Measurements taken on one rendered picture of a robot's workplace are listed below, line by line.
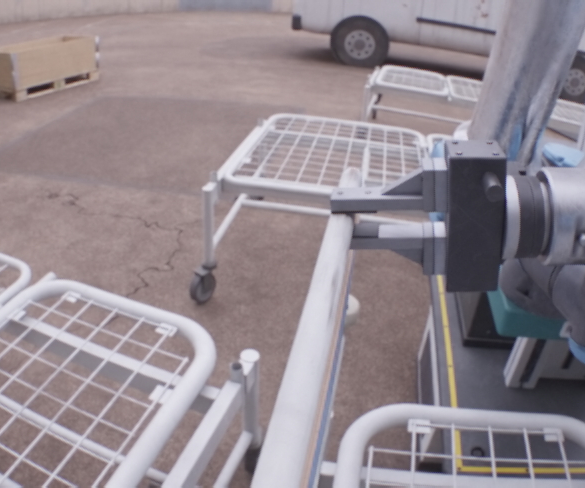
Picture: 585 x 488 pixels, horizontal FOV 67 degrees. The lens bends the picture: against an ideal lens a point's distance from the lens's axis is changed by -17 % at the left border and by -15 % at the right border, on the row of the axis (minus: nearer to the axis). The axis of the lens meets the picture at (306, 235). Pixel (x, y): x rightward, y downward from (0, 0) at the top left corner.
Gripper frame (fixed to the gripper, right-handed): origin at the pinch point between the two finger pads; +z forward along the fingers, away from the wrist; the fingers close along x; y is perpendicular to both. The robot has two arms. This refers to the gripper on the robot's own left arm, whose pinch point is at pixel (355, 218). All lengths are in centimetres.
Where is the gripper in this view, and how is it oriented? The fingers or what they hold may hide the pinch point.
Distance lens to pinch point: 46.4
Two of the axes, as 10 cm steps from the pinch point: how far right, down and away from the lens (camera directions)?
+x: 1.0, 8.9, 4.5
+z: -9.8, 0.1, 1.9
